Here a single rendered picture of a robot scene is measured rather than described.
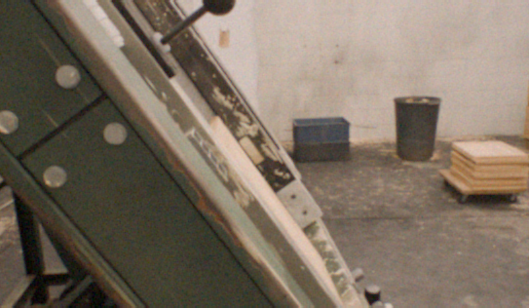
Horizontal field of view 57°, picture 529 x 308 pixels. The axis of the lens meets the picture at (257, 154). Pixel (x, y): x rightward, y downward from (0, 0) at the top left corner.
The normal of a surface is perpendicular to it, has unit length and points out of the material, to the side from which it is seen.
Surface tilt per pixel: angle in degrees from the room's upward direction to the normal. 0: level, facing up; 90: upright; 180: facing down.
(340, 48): 90
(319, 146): 90
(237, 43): 90
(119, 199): 90
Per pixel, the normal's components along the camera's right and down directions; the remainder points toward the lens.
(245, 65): -0.04, 0.24
